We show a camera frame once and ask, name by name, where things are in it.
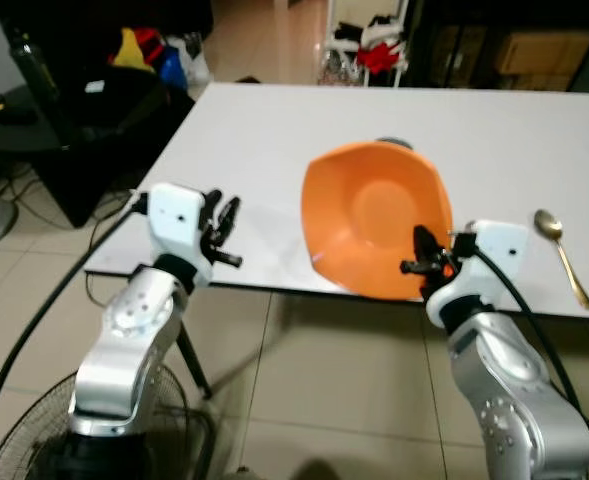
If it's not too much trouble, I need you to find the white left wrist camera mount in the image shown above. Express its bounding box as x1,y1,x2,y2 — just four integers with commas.
146,184,216,287

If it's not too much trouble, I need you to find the round black glass table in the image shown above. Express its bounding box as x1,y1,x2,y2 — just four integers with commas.
0,85,65,153

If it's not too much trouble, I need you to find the brown cardboard box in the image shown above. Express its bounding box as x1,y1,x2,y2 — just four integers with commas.
494,30,589,92

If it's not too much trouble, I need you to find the grey mug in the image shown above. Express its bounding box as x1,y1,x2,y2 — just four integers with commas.
376,137,415,153

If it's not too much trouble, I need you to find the black floor fan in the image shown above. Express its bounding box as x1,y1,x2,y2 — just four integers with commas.
0,364,215,480

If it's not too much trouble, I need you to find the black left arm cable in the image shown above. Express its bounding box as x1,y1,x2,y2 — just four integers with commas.
0,194,151,473

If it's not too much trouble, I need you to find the white plastic bag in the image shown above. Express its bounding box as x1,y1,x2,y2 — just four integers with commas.
179,33,213,87

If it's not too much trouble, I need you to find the red bag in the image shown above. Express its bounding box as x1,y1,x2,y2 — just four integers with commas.
134,27,166,61

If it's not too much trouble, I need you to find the white rack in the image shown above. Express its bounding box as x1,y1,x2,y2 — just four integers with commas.
322,0,411,89

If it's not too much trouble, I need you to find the red cloth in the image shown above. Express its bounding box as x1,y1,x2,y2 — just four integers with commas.
357,40,406,77

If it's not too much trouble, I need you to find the gold metal spoon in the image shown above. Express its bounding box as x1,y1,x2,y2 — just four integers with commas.
533,209,589,311

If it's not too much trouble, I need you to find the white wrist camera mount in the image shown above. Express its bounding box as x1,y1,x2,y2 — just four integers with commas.
146,184,216,287
429,219,529,302

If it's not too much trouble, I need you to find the blue bag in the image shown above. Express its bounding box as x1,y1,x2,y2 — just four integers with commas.
157,45,189,91

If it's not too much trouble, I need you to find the yellow bag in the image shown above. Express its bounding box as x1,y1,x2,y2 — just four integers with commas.
111,27,147,71

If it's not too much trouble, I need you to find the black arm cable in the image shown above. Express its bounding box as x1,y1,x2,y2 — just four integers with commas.
0,194,151,473
464,245,589,457

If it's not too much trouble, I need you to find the black table leg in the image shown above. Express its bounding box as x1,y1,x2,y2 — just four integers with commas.
174,318,214,401

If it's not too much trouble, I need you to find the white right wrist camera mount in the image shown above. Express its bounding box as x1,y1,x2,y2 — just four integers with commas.
429,219,529,302

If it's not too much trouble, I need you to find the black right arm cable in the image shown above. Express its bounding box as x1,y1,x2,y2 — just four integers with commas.
464,245,589,457

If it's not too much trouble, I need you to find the black furniture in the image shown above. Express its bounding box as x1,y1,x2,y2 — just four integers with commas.
0,0,215,229

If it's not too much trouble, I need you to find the orange plastic bowl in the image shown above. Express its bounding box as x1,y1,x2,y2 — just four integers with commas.
300,141,456,303

